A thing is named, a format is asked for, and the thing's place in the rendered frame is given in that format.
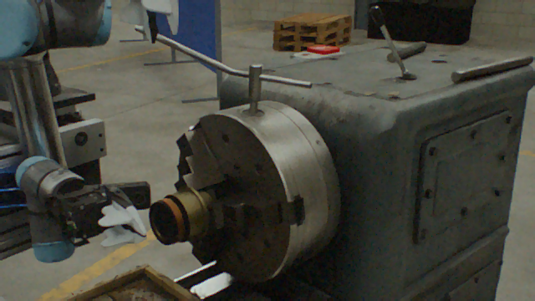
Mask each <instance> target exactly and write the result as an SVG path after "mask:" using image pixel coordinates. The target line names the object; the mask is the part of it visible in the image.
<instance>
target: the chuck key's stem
mask: <svg viewBox="0 0 535 301"><path fill-rule="evenodd" d="M261 73H262V65H261V64H260V63H251V64H250V71H249V87H247V97H248V98H249V100H250V112H249V113H250V114H256V113H258V112H257V102H258V101H259V100H260V94H261V80H259V75H260V74H261Z"/></svg>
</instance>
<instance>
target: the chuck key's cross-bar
mask: <svg viewBox="0 0 535 301"><path fill-rule="evenodd" d="M134 29H135V30H136V31H138V32H140V33H141V34H143V35H145V30H144V27H142V26H138V25H136V26H135V28H134ZM145 36H146V35H145ZM156 41H158V42H160V43H164V44H166V46H168V47H170V48H173V49H176V50H178V51H180V52H182V53H184V54H186V55H190V56H192V57H193V58H194V59H196V60H198V61H200V62H203V63H205V64H208V65H210V66H212V67H213V68H216V69H220V71H222V72H223V73H225V74H229V75H231V76H237V77H242V78H247V79H249V72H247V71H242V69H234V68H230V67H228V66H226V65H225V64H221V63H219V62H217V61H215V60H213V59H209V58H208V57H207V56H206V55H204V54H200V53H198V52H196V51H194V50H192V49H190V48H186V47H184V46H182V45H181V44H180V43H177V42H174V41H172V40H170V39H168V38H166V37H163V36H161V35H159V34H158V35H157V37H156ZM259 80H261V81H267V82H272V83H277V84H283V85H287V86H292V87H298V88H303V89H312V88H313V83H312V82H309V81H304V80H299V79H290V78H284V77H278V76H273V75H268V74H260V75H259Z"/></svg>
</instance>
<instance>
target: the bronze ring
mask: <svg viewBox="0 0 535 301"><path fill-rule="evenodd" d="M208 202H212V199H211V197H210V196H209V195H208V194H207V193H206V192H205V191H196V190H195V189H194V188H192V187H190V186H183V187H181V188H179V189H178V190H177V192H175V193H172V194H169V195H166V196H165V197H164V199H161V200H159V201H156V202H153V203H152V204H151V206H150V210H149V220H150V227H151V229H152V232H153V234H154V236H155V238H156V239H157V240H158V241H160V242H161V243H162V244H164V245H171V244H175V243H178V242H181V243H184V242H188V241H190V240H192V239H195V240H199V239H202V238H204V237H205V236H206V235H207V233H208V230H209V224H210V221H209V214H208V210H207V208H206V203H208Z"/></svg>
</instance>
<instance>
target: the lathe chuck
mask: <svg viewBox="0 0 535 301"><path fill-rule="evenodd" d="M245 110H250V105H242V106H238V107H234V108H230V109H226V110H219V111H215V112H211V113H208V114H205V115H203V116H202V117H200V118H199V121H200V123H201V124H202V127H203V129H204V131H205V133H206V136H207V138H208V140H209V142H210V144H211V148H212V149H213V151H214V154H215V156H217V159H218V160H219V163H220V165H221V168H222V170H223V172H224V173H225V174H228V175H230V176H233V179H231V180H230V181H228V182H226V183H224V184H221V185H220V186H218V187H215V188H212V189H210V190H207V191H205V192H206V193H207V194H208V195H209V196H210V197H211V199H212V200H213V201H214V200H217V199H220V198H223V197H225V196H229V195H232V194H236V193H237V191H243V193H248V194H252V195H256V196H263V197H267V198H272V199H275V200H279V201H284V202H292V201H294V198H293V197H294V196H298V197H299V198H300V204H301V213H302V219H300V224H297V223H292V224H290V225H288V224H286V223H282V224H279V225H277V226H275V227H272V228H269V229H268V230H266V231H263V230H260V229H257V228H254V227H248V226H245V227H242V228H239V229H235V228H231V227H229V229H228V232H227V238H226V241H225V243H224V247H223V249H222V255H221V258H220V262H219V265H217V266H219V267H220V268H221V269H222V270H224V271H225V272H226V273H228V274H230V275H232V276H233V277H235V278H237V279H238V280H241V281H243V282H246V283H262V282H267V281H268V280H270V278H273V277H275V276H277V275H279V274H281V273H284V272H286V271H288V270H289V269H291V268H295V267H297V266H298V265H299V264H300V263H302V262H304V261H306V260H307V259H309V258H311V257H312V256H313V255H314V254H315V253H316V252H317V249H318V247H319V245H320V243H321V242H322V240H323V238H324V233H325V229H327V225H328V218H329V198H328V191H326V186H325V181H324V175H323V172H322V169H321V166H320V164H319V162H318V158H317V156H316V154H315V152H314V150H313V148H311V145H310V144H309V142H308V140H307V139H306V137H305V136H304V135H303V133H302V132H301V130H300V129H299V128H298V127H297V126H296V125H295V124H294V123H293V122H292V121H291V120H290V119H289V118H288V117H286V116H285V114H283V113H282V112H279V111H278V110H275V109H274V108H272V107H269V106H266V105H257V110H259V111H261V112H262V114H261V115H260V116H251V115H249V114H245V113H244V111H245ZM301 257H303V259H302V260H301V261H300V262H298V263H297V264H295V266H292V267H291V268H290V266H291V264H292V263H293V262H294V261H296V260H298V259H299V258H301Z"/></svg>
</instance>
